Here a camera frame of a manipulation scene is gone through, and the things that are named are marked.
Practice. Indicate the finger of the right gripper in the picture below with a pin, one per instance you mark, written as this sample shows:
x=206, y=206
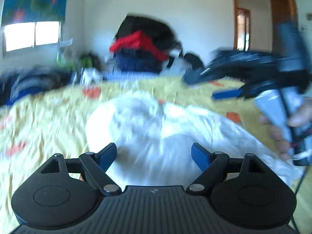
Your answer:
x=233, y=93

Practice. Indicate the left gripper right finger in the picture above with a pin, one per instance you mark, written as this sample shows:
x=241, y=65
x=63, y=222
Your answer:
x=213, y=170

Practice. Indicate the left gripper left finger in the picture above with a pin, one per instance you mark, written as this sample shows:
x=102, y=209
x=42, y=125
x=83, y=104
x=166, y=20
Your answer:
x=94, y=167

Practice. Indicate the white quilted down jacket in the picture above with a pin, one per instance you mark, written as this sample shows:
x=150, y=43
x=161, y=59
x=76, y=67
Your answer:
x=154, y=141

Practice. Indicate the dark clothes pile left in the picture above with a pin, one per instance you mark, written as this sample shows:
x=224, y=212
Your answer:
x=20, y=82

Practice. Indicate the black clothes pile right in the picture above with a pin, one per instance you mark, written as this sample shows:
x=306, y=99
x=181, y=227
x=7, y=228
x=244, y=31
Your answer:
x=129, y=60

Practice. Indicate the person right hand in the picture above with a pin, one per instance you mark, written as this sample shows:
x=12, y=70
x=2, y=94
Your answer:
x=301, y=117

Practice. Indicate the yellow patterned bedspread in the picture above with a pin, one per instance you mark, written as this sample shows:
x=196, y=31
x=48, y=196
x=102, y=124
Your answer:
x=36, y=127

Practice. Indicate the green plastic chair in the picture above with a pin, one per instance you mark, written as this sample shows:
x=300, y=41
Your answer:
x=64, y=62

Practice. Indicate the red jacket on pile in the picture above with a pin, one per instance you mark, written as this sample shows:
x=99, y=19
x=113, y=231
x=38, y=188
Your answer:
x=138, y=41

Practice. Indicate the floral white pillow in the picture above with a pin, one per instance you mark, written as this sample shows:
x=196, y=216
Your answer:
x=62, y=45

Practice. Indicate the lotus pattern roller blind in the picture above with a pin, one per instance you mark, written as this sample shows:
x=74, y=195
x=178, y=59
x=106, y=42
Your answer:
x=31, y=11

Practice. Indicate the window with metal frame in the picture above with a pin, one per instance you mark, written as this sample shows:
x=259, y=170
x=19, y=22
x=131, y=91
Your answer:
x=25, y=36

